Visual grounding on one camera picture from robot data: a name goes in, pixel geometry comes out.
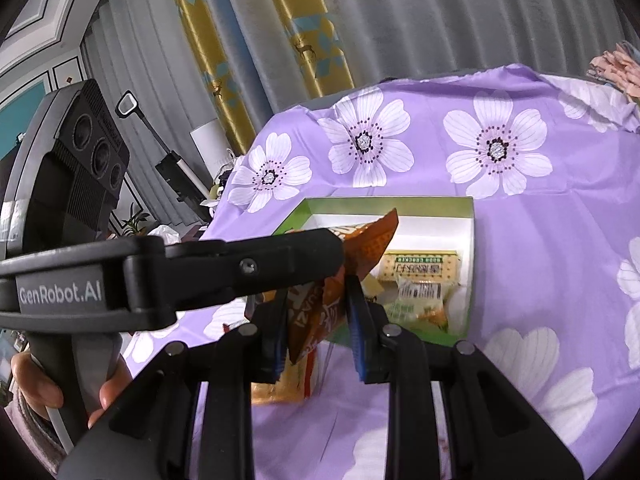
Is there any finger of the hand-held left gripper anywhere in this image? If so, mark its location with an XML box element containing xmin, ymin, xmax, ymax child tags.
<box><xmin>127</xmin><ymin>229</ymin><xmax>346</xmax><ymax>313</ymax></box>

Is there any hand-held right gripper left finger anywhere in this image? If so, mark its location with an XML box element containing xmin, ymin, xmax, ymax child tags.
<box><xmin>62</xmin><ymin>290</ymin><xmax>290</xmax><ymax>480</ymax></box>

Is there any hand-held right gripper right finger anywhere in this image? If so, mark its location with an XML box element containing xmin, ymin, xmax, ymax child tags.
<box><xmin>345</xmin><ymin>275</ymin><xmax>583</xmax><ymax>480</ymax></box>

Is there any orange yellow snack packet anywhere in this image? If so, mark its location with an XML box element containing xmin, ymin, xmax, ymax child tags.
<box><xmin>250</xmin><ymin>350</ymin><xmax>323</xmax><ymax>406</ymax></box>

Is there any white green orange snack packet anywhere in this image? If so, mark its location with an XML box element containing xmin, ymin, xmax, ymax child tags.
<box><xmin>372</xmin><ymin>280</ymin><xmax>451</xmax><ymax>336</ymax></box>

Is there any cream cracker packet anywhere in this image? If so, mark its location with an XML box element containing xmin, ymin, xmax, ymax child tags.
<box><xmin>375</xmin><ymin>250</ymin><xmax>461</xmax><ymax>283</ymax></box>

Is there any green cardboard box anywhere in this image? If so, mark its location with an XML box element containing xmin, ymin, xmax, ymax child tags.
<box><xmin>272</xmin><ymin>196</ymin><xmax>477</xmax><ymax>348</ymax></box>

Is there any person's left forearm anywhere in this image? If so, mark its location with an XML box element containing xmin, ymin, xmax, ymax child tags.
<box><xmin>0</xmin><ymin>385</ymin><xmax>68</xmax><ymax>471</ymax></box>

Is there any person's left hand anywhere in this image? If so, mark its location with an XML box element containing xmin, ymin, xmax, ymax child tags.
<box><xmin>10</xmin><ymin>351</ymin><xmax>132</xmax><ymax>413</ymax></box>

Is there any white plastic bag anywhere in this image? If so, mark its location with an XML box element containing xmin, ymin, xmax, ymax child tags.
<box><xmin>147</xmin><ymin>224</ymin><xmax>181</xmax><ymax>247</ymax></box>

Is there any pile of small household items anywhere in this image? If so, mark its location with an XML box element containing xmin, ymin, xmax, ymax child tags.
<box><xmin>201</xmin><ymin>157</ymin><xmax>241</xmax><ymax>211</ymax></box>

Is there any potted green plant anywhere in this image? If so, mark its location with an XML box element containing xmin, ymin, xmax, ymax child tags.
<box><xmin>117</xmin><ymin>202</ymin><xmax>151</xmax><ymax>238</ymax></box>

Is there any black white stick vacuum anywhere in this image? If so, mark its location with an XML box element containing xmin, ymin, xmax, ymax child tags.
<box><xmin>115</xmin><ymin>91</ymin><xmax>213</xmax><ymax>221</ymax></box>

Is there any white box appliance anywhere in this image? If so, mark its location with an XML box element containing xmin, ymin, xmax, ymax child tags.
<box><xmin>190</xmin><ymin>119</ymin><xmax>236</xmax><ymax>181</ymax></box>

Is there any purple floral cloth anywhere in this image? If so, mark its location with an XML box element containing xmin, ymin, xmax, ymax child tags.
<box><xmin>120</xmin><ymin>63</ymin><xmax>640</xmax><ymax>480</ymax></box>

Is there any gold patterned curtain panel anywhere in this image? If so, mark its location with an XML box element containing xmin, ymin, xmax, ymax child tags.
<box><xmin>160</xmin><ymin>0</ymin><xmax>261</xmax><ymax>151</ymax></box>
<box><xmin>255</xmin><ymin>0</ymin><xmax>356</xmax><ymax>98</ymax></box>

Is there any grey curtain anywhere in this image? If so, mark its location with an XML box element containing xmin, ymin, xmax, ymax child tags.
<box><xmin>80</xmin><ymin>0</ymin><xmax>621</xmax><ymax>231</ymax></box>

